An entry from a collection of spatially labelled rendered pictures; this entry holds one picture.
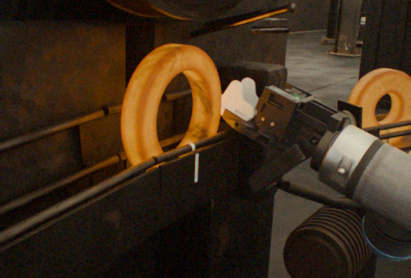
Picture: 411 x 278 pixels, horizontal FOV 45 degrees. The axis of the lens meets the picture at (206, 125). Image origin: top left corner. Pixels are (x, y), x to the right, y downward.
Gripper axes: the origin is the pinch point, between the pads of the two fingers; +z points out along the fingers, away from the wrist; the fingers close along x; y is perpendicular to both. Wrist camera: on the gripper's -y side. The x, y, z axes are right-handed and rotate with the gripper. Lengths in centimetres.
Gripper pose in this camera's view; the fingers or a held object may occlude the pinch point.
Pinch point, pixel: (215, 101)
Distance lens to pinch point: 79.1
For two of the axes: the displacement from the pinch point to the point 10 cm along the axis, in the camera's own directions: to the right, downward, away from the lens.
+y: 2.9, -8.7, -4.0
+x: -5.6, 1.8, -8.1
